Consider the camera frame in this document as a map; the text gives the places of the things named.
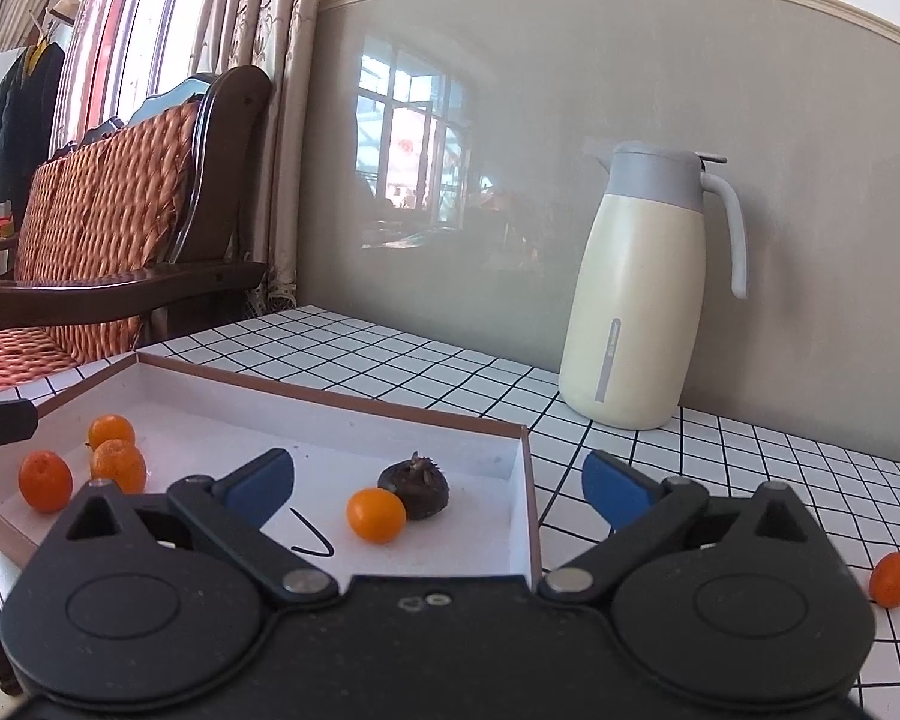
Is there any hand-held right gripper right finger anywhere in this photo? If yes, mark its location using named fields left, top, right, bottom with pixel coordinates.
left=538, top=450, right=833, bottom=606

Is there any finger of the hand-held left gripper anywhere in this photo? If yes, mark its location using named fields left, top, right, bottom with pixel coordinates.
left=0, top=399, right=40, bottom=452

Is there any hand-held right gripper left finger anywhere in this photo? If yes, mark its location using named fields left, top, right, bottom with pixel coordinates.
left=41, top=448, right=342, bottom=610

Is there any orange kumquat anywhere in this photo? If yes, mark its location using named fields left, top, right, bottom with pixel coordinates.
left=869, top=552, right=900, bottom=608
left=346, top=487, right=407, bottom=545
left=90, top=439, right=149, bottom=494
left=87, top=414, right=137, bottom=451
left=18, top=451, right=74, bottom=514

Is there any brown cardboard box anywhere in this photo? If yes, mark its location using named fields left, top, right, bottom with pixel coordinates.
left=0, top=350, right=545, bottom=592

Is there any dark water chestnut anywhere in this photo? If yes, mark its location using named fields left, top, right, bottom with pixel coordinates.
left=377, top=452, right=451, bottom=521

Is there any orange woven seat cushion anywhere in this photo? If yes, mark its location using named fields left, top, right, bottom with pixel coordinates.
left=0, top=307, right=155, bottom=402

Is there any white checked tablecloth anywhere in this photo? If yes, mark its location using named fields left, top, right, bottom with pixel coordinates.
left=0, top=305, right=900, bottom=713

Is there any cream thermos jug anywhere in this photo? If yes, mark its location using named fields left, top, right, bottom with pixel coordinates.
left=557, top=139, right=749, bottom=431

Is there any orange woven back cushion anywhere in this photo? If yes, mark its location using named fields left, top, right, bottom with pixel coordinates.
left=15, top=100, right=202, bottom=282

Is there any black hanging coat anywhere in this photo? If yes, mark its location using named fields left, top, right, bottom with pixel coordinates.
left=0, top=41, right=67, bottom=203

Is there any dark wooden sofa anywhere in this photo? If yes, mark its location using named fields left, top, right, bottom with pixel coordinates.
left=0, top=64, right=275, bottom=695

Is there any beige embroidered curtain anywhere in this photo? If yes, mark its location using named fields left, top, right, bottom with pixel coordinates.
left=45, top=0, right=331, bottom=316

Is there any red framed window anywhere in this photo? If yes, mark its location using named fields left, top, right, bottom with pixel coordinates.
left=49, top=0, right=263, bottom=158

